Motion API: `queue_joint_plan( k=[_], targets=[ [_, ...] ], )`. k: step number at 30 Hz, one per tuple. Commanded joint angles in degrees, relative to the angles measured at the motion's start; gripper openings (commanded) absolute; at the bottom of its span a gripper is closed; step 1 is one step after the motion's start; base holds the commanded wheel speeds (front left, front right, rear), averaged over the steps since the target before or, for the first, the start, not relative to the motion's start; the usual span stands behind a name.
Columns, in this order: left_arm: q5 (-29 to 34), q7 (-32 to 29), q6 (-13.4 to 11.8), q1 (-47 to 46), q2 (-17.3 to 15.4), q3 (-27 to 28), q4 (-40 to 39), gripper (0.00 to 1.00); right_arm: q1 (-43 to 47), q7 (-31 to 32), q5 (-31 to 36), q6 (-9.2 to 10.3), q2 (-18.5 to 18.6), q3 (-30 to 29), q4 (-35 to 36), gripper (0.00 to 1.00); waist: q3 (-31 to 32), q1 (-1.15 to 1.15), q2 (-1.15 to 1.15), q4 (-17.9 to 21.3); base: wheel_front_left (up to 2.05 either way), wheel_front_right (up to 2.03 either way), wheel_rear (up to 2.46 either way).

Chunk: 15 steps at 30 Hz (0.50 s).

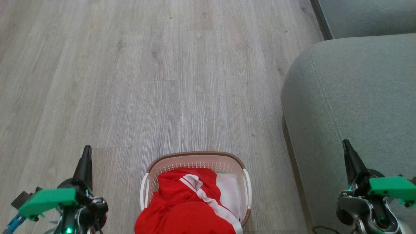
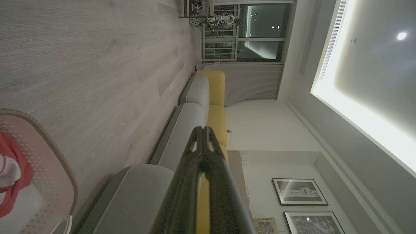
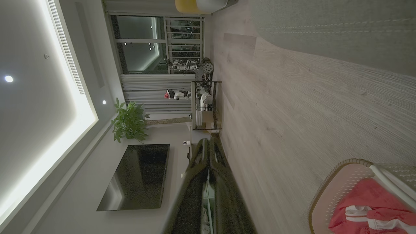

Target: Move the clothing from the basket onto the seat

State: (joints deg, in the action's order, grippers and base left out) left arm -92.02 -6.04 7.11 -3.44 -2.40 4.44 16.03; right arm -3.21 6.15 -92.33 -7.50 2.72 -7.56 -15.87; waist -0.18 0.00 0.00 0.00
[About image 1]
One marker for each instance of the white laundry basket brown rim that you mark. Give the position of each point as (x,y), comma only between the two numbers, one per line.
(195,161)

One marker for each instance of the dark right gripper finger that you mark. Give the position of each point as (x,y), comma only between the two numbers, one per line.
(352,162)

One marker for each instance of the grey-green sofa section dark edge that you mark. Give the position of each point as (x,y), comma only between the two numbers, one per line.
(367,16)

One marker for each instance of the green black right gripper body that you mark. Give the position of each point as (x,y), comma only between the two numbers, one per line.
(393,188)

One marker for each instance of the red garment wide white band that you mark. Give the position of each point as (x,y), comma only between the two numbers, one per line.
(182,221)

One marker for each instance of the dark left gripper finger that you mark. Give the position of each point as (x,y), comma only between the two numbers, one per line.
(85,165)

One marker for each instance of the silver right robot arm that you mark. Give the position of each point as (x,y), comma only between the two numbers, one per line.
(367,214)

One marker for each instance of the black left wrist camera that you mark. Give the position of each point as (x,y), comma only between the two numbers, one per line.
(22,199)

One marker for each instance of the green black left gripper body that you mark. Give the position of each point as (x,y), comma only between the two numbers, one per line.
(48,200)

